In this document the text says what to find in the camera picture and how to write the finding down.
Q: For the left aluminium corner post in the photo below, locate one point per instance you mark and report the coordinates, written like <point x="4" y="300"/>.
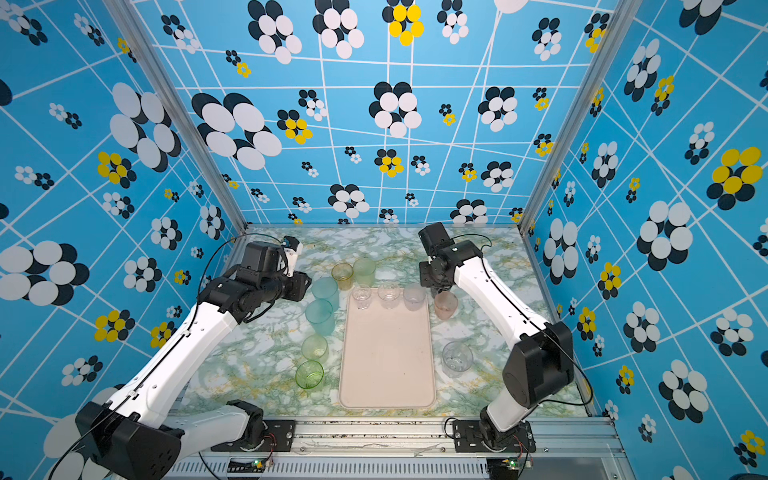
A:
<point x="127" y="22"/>

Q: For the aluminium corner post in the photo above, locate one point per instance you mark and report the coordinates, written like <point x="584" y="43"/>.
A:
<point x="127" y="22"/>
<point x="621" y="21"/>

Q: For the teal textured cup near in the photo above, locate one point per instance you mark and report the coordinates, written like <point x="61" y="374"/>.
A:
<point x="320" y="315"/>

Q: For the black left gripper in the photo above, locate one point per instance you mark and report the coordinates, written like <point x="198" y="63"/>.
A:
<point x="301" y="284"/>

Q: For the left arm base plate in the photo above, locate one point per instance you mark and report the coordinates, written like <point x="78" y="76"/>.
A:
<point x="278" y="436"/>

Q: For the right aluminium corner post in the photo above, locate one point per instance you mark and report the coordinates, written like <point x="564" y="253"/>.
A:
<point x="621" y="21"/>

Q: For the light green textured cup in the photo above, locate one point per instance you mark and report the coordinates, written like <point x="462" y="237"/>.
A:
<point x="364" y="269"/>

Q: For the large clear plastic cup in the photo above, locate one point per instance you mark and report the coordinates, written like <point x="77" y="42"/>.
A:
<point x="456" y="359"/>

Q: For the amber yellow plastic cup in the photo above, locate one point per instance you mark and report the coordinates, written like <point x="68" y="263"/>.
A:
<point x="343" y="274"/>

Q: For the pale green plastic cup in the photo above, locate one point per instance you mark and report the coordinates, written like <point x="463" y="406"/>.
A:
<point x="315" y="348"/>

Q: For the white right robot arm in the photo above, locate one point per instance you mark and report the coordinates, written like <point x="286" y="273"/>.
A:
<point x="540" y="362"/>

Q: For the clear textured plastic cup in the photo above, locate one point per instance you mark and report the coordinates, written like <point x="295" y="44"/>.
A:
<point x="414" y="297"/>

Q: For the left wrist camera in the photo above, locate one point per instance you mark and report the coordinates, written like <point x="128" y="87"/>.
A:
<point x="292" y="248"/>

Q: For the pale pink plastic tray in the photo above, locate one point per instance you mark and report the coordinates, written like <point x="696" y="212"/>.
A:
<point x="387" y="358"/>

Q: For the aluminium front rail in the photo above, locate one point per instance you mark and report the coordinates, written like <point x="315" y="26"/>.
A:
<point x="418" y="448"/>

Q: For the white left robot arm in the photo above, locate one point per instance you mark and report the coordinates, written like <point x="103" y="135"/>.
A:
<point x="132" y="434"/>

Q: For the bright green plastic cup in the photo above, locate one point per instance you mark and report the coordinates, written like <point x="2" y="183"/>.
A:
<point x="309" y="374"/>

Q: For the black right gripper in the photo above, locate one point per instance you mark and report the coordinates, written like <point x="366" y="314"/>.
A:
<point x="425" y="275"/>

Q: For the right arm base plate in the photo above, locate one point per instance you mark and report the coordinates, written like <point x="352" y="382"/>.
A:
<point x="468" y="437"/>

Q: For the small clear faceted glass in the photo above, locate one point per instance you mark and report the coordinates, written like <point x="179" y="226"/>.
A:
<point x="389" y="295"/>

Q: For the teal textured cup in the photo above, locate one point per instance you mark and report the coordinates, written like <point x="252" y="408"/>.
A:
<point x="320" y="315"/>
<point x="326" y="288"/>

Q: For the pink textured plastic cup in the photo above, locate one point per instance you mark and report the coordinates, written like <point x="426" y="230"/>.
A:
<point x="445" y="305"/>

